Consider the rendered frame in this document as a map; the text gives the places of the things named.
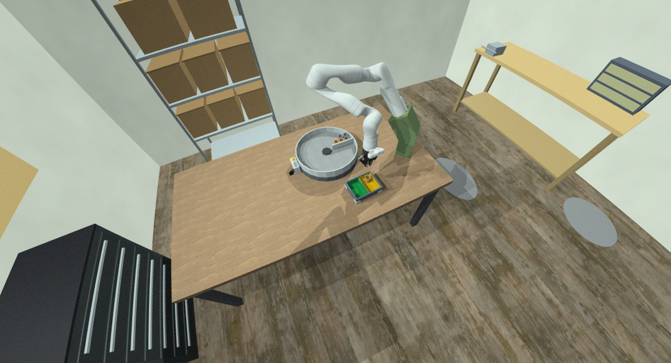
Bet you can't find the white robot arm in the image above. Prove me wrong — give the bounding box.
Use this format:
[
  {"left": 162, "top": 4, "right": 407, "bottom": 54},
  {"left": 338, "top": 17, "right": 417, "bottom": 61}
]
[{"left": 306, "top": 62, "right": 408, "bottom": 158}]

